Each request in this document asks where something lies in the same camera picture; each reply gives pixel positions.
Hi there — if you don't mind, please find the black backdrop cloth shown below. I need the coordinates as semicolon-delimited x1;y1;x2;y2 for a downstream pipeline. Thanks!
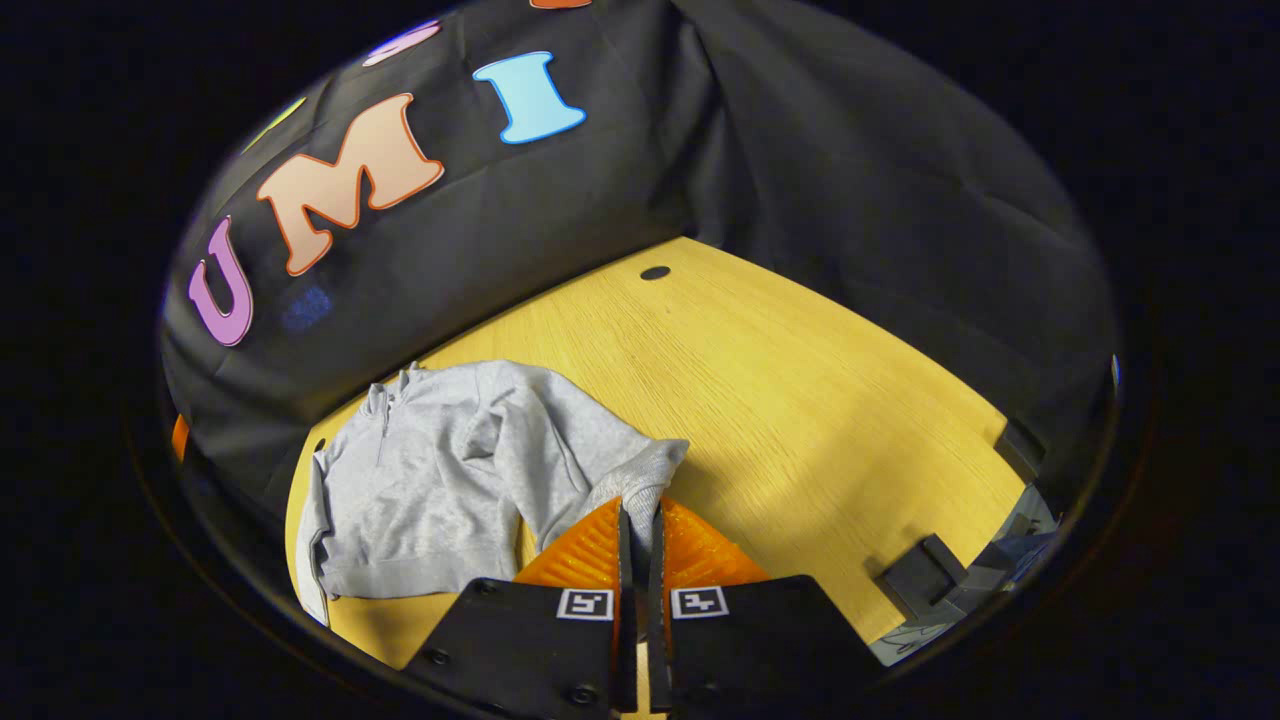
160;0;1119;521

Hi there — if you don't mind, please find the grey zip-neck sweatshirt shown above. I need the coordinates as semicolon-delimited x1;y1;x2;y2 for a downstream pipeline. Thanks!
297;360;691;629

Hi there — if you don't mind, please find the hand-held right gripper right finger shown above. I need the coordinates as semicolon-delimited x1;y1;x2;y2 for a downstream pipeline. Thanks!
646;497;886;717

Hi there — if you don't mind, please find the black foam block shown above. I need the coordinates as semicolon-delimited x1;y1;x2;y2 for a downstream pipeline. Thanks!
995;420;1046;483
878;534;969;623

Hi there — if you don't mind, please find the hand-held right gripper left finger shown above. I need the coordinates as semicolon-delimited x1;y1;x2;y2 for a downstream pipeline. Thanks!
403;497;639;720

